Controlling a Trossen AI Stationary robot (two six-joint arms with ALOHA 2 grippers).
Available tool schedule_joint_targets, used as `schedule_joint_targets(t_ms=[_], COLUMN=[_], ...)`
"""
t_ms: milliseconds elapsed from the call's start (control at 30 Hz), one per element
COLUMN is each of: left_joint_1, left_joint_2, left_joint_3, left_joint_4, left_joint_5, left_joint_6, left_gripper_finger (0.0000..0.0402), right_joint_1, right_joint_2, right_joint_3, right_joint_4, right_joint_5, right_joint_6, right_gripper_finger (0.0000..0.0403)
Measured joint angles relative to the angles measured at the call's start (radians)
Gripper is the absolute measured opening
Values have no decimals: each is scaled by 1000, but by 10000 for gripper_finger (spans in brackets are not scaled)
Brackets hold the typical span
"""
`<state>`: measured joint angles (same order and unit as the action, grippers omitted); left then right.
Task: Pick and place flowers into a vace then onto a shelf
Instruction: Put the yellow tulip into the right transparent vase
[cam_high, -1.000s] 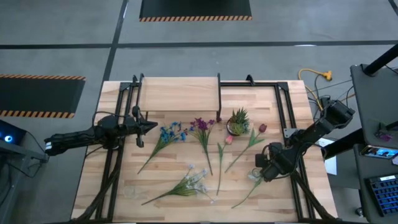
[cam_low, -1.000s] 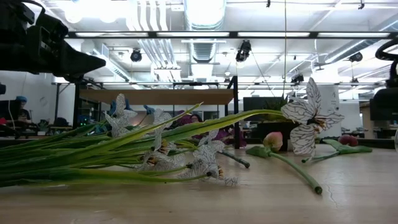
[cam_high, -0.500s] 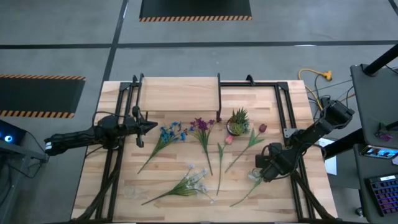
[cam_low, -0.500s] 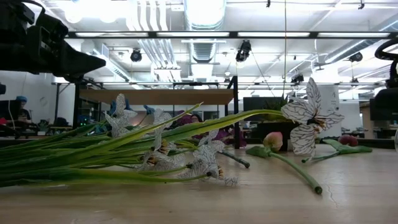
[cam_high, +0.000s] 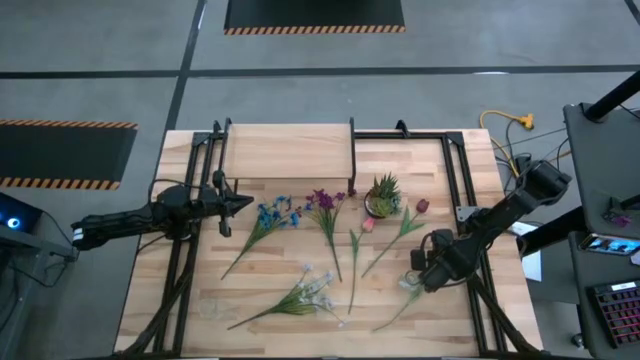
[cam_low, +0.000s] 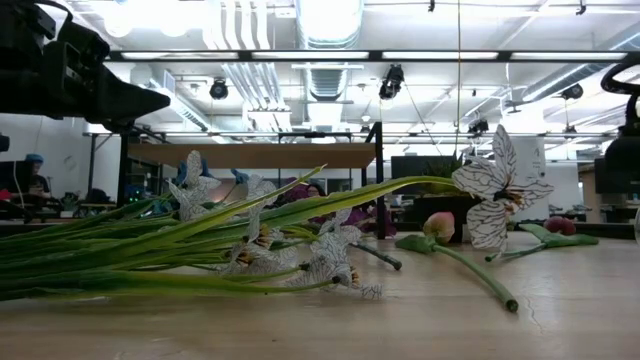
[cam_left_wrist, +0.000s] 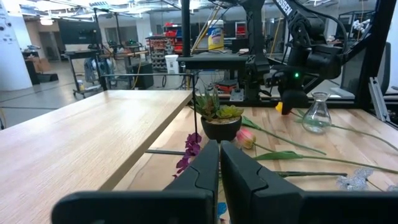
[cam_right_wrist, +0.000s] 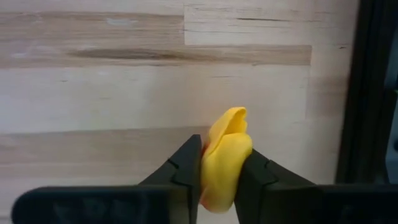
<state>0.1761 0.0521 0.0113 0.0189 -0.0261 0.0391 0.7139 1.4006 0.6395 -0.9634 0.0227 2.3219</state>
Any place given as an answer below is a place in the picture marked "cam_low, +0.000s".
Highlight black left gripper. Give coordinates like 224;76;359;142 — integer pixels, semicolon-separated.
0;22;172;127

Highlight white artificial flower bunch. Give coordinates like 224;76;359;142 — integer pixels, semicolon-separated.
0;123;555;302

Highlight pink artificial tulip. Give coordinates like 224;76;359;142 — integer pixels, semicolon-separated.
394;210;520;314

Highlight red artificial tulip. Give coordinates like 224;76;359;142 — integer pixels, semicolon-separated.
484;215;600;263

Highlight person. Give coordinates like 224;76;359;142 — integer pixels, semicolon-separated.
23;152;52;201
299;181;327;199

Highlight black monitor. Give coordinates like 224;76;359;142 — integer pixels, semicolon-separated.
0;160;32;194
390;155;459;196
594;157;640;195

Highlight black overhead bar with lights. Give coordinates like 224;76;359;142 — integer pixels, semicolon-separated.
106;48;640;64

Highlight succulent in black pot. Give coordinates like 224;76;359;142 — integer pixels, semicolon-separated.
412;154;484;245

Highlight wooden shelf with black frame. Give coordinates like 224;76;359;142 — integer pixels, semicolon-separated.
115;121;387;240

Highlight silver ventilation duct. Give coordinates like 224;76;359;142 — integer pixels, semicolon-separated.
294;0;366;126

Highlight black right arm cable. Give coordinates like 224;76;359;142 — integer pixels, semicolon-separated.
599;62;640;96

